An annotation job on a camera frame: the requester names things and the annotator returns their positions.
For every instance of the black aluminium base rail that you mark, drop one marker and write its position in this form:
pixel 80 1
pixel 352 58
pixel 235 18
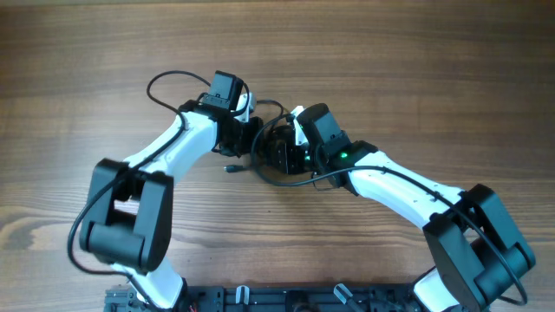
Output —
pixel 372 298

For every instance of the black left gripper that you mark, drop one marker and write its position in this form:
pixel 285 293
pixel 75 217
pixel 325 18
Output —
pixel 255 122

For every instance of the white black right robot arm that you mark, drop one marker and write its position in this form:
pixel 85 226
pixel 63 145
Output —
pixel 479 252

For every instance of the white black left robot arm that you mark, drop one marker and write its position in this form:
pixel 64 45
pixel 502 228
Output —
pixel 126 222

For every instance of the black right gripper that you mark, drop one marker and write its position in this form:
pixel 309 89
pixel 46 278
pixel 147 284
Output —
pixel 289 163

